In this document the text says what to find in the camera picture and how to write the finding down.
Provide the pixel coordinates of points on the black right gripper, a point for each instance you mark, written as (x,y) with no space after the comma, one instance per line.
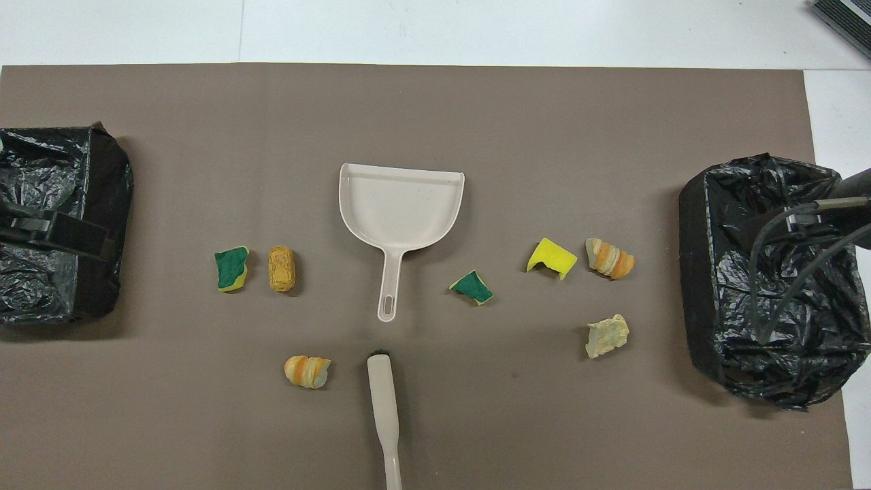
(850,187)

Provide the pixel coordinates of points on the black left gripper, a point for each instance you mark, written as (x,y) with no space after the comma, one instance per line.
(61,235)

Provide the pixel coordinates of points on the green and yellow sponge piece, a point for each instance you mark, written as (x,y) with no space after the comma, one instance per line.
(231,269)

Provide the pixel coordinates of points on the brown fried croquette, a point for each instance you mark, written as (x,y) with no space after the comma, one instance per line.
(282,269)

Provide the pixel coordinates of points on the orange striped bread piece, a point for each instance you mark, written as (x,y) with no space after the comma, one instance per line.
(610,258)
(307,371)

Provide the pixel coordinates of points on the pale beige foam chunk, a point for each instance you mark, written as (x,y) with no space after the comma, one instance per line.
(607,335)

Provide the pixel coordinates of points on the beige plastic dustpan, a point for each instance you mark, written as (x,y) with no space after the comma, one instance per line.
(401,211)

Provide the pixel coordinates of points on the beige brush with black bristles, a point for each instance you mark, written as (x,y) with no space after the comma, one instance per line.
(382,401)

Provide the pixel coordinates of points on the small green sponge wedge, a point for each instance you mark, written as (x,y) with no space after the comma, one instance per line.
(471,286)

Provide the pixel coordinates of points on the bin with black trash bag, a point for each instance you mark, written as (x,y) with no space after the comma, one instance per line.
(701,272)
(102,286)

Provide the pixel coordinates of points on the dark ribbed device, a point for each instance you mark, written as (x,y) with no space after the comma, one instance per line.
(844,17)

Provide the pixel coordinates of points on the brown paper table mat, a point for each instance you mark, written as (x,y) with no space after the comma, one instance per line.
(435,109)

